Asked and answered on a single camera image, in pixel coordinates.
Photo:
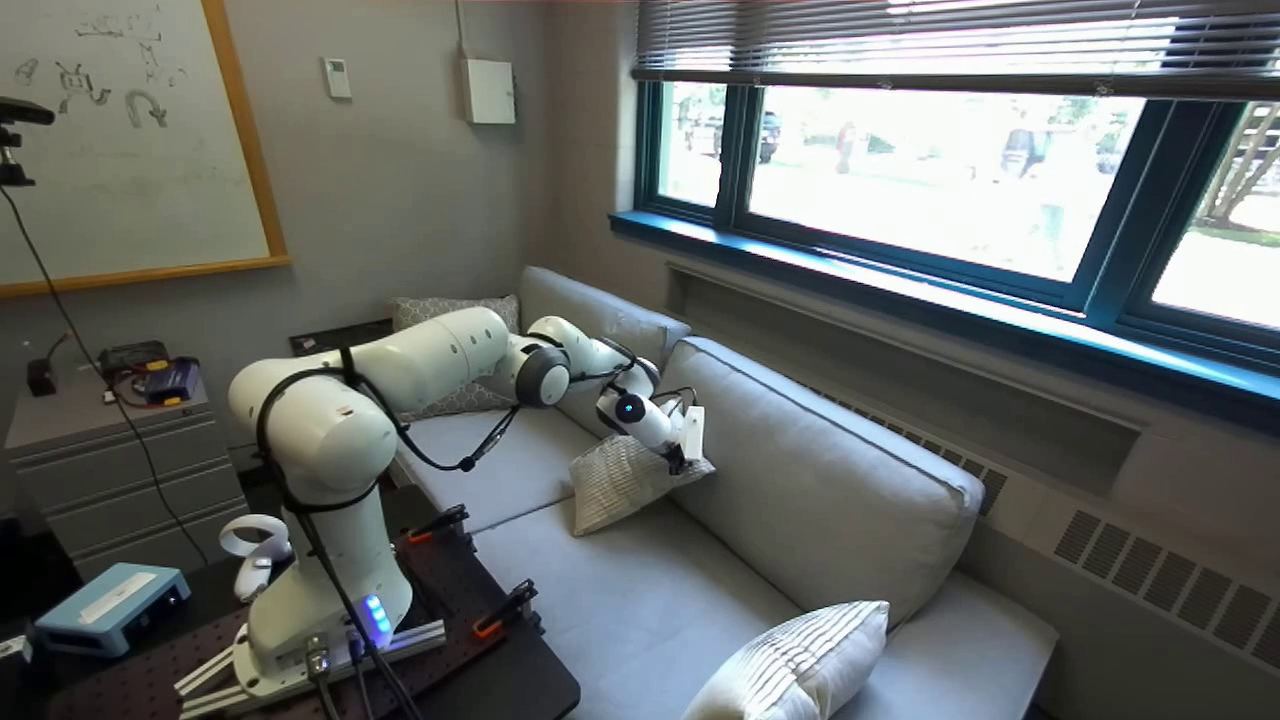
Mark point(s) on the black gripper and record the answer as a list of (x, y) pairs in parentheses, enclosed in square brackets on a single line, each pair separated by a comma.
[(667, 445)]

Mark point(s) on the white pleated cushion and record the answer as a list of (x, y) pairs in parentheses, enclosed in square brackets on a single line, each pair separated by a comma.
[(617, 482), (801, 662)]

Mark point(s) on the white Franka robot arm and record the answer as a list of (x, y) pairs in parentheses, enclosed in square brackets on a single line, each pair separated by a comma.
[(334, 424)]

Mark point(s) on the grey fabric couch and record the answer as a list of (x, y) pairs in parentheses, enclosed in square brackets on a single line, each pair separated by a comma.
[(825, 493)]

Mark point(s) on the black orange clamp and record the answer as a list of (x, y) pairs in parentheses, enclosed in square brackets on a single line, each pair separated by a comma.
[(435, 526), (506, 605)]

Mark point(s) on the black robot table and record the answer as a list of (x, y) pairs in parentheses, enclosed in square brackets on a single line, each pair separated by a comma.
[(506, 680)]

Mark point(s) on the white VR controller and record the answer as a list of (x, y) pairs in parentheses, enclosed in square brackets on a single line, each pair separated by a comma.
[(255, 543)]

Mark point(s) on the teal framed window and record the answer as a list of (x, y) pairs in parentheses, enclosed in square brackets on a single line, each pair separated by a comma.
[(1120, 285)]

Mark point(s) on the dark window blinds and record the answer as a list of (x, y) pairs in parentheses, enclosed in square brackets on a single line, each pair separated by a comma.
[(934, 35)]

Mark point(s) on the black blue orange gadget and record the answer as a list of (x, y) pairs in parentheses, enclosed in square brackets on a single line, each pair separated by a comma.
[(162, 382)]

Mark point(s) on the grey drawer cabinet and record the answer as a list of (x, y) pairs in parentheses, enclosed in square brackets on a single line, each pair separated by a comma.
[(121, 482)]

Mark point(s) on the light blue box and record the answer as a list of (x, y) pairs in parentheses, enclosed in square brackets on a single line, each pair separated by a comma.
[(112, 605)]

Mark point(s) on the small black device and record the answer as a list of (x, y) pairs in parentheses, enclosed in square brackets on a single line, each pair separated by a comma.
[(44, 382)]

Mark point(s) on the wood framed whiteboard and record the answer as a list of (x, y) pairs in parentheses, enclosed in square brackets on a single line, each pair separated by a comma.
[(121, 134)]

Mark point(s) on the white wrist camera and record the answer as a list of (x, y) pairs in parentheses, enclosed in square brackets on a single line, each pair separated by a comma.
[(692, 423)]

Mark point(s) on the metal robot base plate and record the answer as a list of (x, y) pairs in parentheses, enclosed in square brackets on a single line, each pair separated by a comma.
[(407, 641)]

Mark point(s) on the white wall box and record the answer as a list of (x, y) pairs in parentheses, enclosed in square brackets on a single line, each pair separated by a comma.
[(489, 88)]

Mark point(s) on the wall radiator vent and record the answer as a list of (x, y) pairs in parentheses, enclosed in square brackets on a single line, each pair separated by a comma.
[(1163, 586)]

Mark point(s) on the white wall thermostat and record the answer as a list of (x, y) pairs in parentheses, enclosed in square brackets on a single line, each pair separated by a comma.
[(336, 77)]

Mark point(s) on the black camera on stand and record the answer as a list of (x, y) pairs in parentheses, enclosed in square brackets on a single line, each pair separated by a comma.
[(21, 113)]

